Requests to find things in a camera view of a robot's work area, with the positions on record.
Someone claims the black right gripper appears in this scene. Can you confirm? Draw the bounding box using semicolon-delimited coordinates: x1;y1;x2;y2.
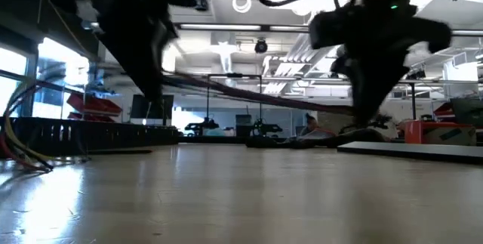
309;5;452;124

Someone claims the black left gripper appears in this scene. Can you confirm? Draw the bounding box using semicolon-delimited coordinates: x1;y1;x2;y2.
96;8;178;101

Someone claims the black cable duct lid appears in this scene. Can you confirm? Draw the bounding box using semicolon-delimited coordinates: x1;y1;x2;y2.
337;141;483;166

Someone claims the yellow cable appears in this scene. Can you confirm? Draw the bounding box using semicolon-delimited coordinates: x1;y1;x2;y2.
3;70;354;164

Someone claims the black monitor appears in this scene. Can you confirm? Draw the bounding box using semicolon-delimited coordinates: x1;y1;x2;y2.
130;94;175;121

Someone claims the orange box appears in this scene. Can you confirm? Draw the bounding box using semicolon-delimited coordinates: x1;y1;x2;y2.
405;119;477;147

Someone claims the metal shelf rack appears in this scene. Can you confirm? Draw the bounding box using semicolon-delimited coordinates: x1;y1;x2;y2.
62;81;124;123

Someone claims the overhead light bar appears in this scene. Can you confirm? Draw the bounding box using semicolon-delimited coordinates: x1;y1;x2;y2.
179;23;483;36

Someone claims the white ceiling pipe cross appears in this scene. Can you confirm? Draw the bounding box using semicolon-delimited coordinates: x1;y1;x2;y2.
210;32;242;74

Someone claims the person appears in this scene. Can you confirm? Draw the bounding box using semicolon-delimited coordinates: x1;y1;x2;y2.
300;113;337;139

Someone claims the red chair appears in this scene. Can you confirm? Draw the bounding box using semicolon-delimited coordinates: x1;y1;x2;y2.
432;102;454;119

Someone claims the red storage bin row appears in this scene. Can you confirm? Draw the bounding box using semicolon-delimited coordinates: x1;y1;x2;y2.
66;92;123;116
67;111;116;123

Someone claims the white ceiling slat panel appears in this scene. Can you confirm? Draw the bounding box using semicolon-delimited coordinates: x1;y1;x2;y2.
263;34;340;96

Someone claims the white hanging panel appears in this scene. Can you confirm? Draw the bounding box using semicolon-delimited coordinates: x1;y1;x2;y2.
442;61;480;82

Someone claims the dark monitor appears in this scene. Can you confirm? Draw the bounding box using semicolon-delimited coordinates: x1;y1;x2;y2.
450;97;483;128

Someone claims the black computer box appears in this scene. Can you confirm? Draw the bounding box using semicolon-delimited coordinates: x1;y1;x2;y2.
235;114;253;137

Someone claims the black station frame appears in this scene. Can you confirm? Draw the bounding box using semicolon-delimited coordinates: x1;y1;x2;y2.
395;79;483;121
205;73;263;124

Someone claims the white cable coil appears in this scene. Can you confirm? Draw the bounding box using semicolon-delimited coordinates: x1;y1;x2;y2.
231;0;253;14

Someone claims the black table frame rail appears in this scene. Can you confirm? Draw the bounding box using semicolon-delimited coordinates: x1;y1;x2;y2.
179;134;288;144

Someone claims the window frame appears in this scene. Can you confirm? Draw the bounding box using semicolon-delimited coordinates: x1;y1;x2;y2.
0;36;91;119

